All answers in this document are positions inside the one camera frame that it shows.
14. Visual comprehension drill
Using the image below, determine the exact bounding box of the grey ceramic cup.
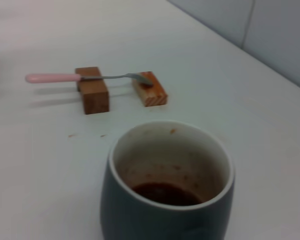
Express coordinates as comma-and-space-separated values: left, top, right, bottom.
100, 120, 236, 240

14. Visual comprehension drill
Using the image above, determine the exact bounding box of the pink handled metal spoon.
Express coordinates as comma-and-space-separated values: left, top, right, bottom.
24, 72, 155, 89

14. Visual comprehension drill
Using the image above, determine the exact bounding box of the dark arched wooden block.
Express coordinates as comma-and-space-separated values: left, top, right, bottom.
74, 66, 110, 116

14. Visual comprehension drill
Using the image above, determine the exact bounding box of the dark brown coffee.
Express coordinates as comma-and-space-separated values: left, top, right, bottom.
131, 182, 205, 207

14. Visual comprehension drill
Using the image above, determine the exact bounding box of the light stained wooden block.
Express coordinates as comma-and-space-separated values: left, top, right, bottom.
131, 71, 169, 108

